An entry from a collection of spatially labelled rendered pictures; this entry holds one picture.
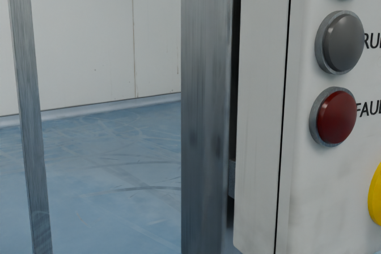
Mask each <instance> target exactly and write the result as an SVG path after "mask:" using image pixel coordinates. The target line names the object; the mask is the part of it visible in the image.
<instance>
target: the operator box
mask: <svg viewBox="0 0 381 254"><path fill-rule="evenodd" d="M339 10H348V11H352V12H354V13H355V14H356V15H357V16H358V17H359V18H360V20H361V22H362V25H363V29H364V33H368V35H369V39H368V40H367V43H368V45H369V49H367V47H366V44H364V49H363V52H362V55H361V57H360V59H359V61H358V62H357V64H356V65H355V67H354V68H353V69H352V70H351V71H349V72H348V73H346V74H343V75H334V74H328V73H326V72H325V71H323V70H322V69H321V68H320V66H319V64H318V62H317V60H316V57H315V37H316V34H317V31H318V28H319V26H320V24H321V23H322V21H323V20H324V18H325V17H326V16H327V15H329V14H330V13H332V12H334V11H339ZM371 33H373V39H372V45H373V46H376V44H377V39H378V33H380V38H381V0H241V12H240V47H239V81H238V115H237V133H236V158H233V159H230V160H229V176H228V195H229V196H230V197H232V198H233V199H235V202H234V236H233V245H234V247H235V248H237V249H238V250H239V251H240V252H241V253H242V254H373V253H375V252H378V251H380V250H381V226H380V225H377V224H376V223H375V222H374V221H373V220H372V219H371V217H370V215H369V210H368V203H367V201H368V193H369V187H370V184H371V180H372V177H373V175H374V172H375V171H376V169H377V167H378V165H379V163H380V162H381V113H379V107H378V111H377V113H376V114H375V115H371V113H370V105H371V101H373V103H372V113H374V112H375V111H376V106H377V100H379V106H380V100H381V48H379V47H380V38H379V45H378V46H377V48H374V49H373V48H371V46H370V40H371ZM332 86H337V87H343V88H347V89H348V90H349V91H350V92H351V93H352V94H353V96H354V98H355V102H356V103H361V105H358V106H357V109H361V110H360V111H357V119H356V122H355V126H354V128H353V130H352V132H351V133H350V134H349V136H348V137H347V139H346V140H345V141H344V142H343V143H341V144H339V145H338V146H335V147H326V146H323V145H320V144H318V143H317V142H315V141H314V139H313V138H312V136H311V133H310V129H309V116H310V111H311V107H312V105H313V103H314V101H315V99H316V98H317V97H318V95H319V94H320V93H321V92H322V91H324V90H325V89H326V88H328V87H332ZM365 102H367V107H368V111H369V116H367V112H363V114H362V117H360V115H361V112H362V109H363V106H364V104H365Z"/></svg>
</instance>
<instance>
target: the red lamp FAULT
mask: <svg viewBox="0 0 381 254"><path fill-rule="evenodd" d="M356 119H357V106H356V103H355V100H354V99H353V97H352V96H351V95H349V94H348V93H347V92H345V91H336V92H334V93H332V94H331V95H329V96H328V97H327V99H326V100H325V101H324V103H323V105H322V106H321V109H320V112H319V115H318V120H317V128H318V132H319V136H320V137H321V139H322V140H323V141H324V142H325V143H327V144H335V143H340V142H342V141H344V140H345V139H346V138H347V137H348V136H349V134H350V133H351V132H352V130H353V128H354V126H355V122H356Z"/></svg>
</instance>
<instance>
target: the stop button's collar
mask: <svg viewBox="0 0 381 254"><path fill-rule="evenodd" d="M367 203H368V210H369V215H370V217H371V219H372V220H373V221H374V222H375V223H376V224H377V225H380V226H381V162H380V163H379V165H378V167H377V169H376V171H375V172H374V175H373V177H372V180H371V184H370V187H369V193H368V201H367Z"/></svg>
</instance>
